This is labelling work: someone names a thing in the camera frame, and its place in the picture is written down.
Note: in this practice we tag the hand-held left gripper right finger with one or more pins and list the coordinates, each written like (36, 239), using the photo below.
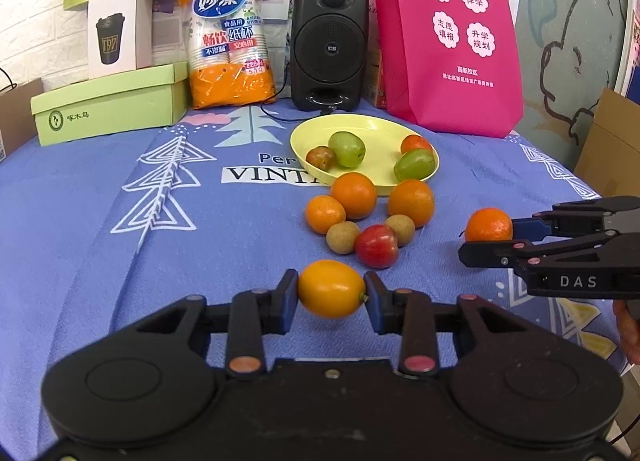
(374, 302)

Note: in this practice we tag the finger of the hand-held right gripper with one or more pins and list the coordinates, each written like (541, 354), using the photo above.
(500, 253)
(565, 221)

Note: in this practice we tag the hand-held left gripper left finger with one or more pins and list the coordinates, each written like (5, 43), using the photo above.
(288, 299)

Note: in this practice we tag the small tangerine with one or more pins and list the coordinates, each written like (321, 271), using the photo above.
(489, 225)

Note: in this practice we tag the yellow-orange oval citrus fruit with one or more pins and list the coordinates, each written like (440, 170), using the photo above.
(331, 289)

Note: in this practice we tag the yellow plate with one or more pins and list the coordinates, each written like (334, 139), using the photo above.
(372, 126)

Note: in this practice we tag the person's right hand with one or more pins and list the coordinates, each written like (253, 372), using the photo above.
(631, 333)

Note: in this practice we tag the brown longan fruit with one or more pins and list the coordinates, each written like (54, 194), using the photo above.
(342, 237)
(401, 228)

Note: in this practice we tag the small orange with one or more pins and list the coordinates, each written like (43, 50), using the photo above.
(325, 214)

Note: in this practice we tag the brown cardboard box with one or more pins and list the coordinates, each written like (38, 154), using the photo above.
(17, 111)
(612, 141)

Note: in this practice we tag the large orange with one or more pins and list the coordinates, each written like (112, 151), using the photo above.
(354, 195)
(411, 202)

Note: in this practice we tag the green plum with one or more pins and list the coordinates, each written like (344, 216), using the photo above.
(346, 148)
(414, 165)

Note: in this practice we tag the small red-orange fruit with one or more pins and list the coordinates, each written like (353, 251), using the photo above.
(415, 143)

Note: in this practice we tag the small red-green plum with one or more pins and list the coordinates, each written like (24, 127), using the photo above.
(320, 157)

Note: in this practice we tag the blue printed tablecloth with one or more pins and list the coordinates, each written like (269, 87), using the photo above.
(100, 241)

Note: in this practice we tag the small colourful carton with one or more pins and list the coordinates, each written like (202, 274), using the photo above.
(376, 81)

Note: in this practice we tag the pink shopping bag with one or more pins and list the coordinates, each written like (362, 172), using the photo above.
(445, 36)

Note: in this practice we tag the black speaker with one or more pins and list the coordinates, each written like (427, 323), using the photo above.
(329, 43)

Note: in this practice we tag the green shoebox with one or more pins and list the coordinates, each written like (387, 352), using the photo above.
(110, 103)

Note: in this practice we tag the orange paper cup package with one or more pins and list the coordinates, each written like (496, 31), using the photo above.
(227, 36)

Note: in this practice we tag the white box with cup picture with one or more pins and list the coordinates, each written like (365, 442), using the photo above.
(117, 31)

